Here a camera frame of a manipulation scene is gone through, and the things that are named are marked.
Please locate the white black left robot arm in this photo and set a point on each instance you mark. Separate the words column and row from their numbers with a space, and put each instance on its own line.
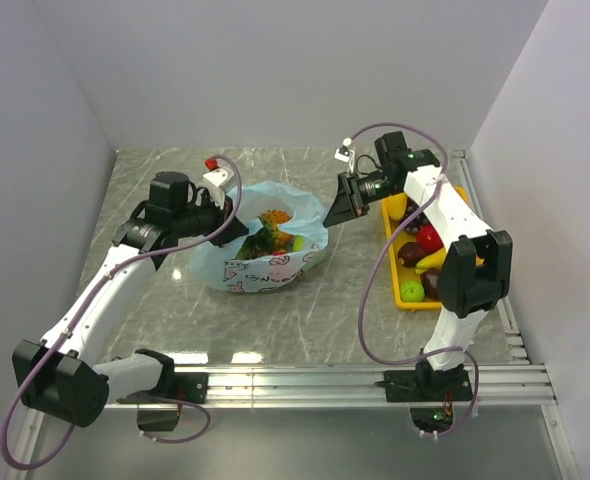
column 59, row 375

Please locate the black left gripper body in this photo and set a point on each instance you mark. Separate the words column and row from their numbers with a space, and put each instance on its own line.
column 204, row 219

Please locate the fake purple grape bunch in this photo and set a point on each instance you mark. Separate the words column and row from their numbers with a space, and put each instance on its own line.
column 415, row 217

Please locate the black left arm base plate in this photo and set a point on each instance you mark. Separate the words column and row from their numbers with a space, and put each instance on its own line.
column 185, row 387

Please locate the fake orange pineapple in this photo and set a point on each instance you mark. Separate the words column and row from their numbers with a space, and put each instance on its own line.
column 269, row 238

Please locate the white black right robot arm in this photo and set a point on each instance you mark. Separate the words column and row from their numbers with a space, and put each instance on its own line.
column 477, row 269

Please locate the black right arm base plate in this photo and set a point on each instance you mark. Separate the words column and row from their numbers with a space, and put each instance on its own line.
column 417, row 386

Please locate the black box under left base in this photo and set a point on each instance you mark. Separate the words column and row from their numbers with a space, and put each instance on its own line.
column 158, row 419

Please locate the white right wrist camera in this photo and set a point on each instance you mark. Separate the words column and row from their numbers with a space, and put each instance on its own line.
column 346, row 154

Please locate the light blue plastic bag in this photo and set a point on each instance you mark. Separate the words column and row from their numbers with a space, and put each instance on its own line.
column 219, row 269

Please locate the fake dark purple plum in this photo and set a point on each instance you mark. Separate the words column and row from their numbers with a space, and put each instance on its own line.
column 410, row 254

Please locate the fake yellow green fruit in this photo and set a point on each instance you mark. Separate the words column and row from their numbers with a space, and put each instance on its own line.
column 298, row 243

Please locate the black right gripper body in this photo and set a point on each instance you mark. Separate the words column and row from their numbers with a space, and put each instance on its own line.
column 373, row 188

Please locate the aluminium front rail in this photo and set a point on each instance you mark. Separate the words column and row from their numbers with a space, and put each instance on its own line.
column 359, row 386

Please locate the fake red bell pepper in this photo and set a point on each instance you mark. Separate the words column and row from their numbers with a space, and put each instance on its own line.
column 428, row 239

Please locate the fake dark red fruit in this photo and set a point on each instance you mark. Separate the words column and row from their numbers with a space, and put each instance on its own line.
column 429, row 282

